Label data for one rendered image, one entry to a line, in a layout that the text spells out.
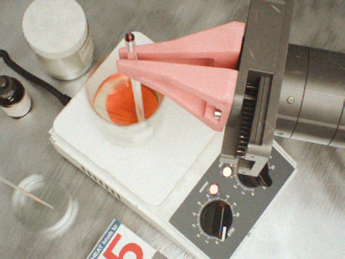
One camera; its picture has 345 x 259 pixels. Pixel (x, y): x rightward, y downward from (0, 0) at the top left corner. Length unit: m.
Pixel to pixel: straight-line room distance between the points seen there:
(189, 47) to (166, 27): 0.31
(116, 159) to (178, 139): 0.06
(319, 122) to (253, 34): 0.06
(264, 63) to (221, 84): 0.03
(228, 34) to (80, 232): 0.32
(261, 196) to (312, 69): 0.25
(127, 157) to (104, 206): 0.10
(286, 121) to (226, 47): 0.06
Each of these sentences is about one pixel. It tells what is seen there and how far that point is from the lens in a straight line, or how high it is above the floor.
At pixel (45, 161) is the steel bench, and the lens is 0.67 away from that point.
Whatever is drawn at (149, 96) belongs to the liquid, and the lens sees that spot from 0.55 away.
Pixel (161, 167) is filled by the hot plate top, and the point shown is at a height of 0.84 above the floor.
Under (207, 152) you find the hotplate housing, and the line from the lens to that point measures 0.59.
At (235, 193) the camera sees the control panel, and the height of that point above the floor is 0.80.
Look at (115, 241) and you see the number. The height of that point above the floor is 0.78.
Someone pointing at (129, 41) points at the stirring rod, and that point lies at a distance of 0.38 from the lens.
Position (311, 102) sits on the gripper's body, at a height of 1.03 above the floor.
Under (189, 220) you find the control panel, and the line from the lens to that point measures 0.59.
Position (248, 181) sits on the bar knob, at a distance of 0.61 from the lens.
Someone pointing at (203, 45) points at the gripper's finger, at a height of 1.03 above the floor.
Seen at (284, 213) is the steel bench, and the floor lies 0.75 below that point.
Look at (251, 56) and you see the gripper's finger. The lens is 0.39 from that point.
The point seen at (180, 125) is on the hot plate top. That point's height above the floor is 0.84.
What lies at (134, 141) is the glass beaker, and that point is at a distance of 0.55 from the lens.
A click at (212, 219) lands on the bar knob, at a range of 0.60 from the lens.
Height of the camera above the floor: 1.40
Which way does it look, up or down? 75 degrees down
